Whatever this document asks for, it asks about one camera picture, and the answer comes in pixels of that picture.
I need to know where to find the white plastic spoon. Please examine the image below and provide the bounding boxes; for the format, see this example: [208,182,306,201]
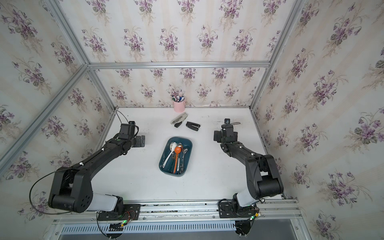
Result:
[162,142,178,168]

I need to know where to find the orange plastic spoon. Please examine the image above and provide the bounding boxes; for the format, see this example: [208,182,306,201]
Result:
[173,145,183,174]

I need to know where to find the teal plastic storage box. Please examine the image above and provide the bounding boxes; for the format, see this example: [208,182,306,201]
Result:
[159,137,193,177]

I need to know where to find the dotted steel spoon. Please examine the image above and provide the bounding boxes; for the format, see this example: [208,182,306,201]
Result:
[179,148,189,174]

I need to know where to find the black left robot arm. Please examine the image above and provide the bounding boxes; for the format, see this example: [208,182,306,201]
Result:
[48,135,146,216]

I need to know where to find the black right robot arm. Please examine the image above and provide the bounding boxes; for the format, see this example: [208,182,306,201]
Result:
[214,128,284,208]

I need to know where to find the pink pen cup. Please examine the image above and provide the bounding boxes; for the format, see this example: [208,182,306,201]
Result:
[173,98,186,113]

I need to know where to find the pens in cup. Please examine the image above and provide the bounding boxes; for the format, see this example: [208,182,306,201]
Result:
[171,92,185,103]

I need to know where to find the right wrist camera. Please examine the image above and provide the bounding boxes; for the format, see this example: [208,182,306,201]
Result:
[221,119,241,131]

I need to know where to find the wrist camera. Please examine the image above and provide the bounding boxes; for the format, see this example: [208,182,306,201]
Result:
[221,119,241,131]
[118,121,139,140]

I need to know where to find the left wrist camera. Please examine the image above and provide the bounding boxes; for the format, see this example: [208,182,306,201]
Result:
[118,121,139,140]

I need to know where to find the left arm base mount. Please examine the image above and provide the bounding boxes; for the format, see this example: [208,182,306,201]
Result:
[97,204,141,221]

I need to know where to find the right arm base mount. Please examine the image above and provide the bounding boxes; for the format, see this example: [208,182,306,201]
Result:
[218,199,260,219]

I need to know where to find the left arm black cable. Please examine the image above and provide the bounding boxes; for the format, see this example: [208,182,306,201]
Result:
[28,169,73,216]

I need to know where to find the aluminium rail frame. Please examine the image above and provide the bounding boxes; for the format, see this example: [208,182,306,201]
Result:
[44,199,311,240]

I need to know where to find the white slotted cable duct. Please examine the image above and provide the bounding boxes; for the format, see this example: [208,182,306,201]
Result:
[60,221,236,235]

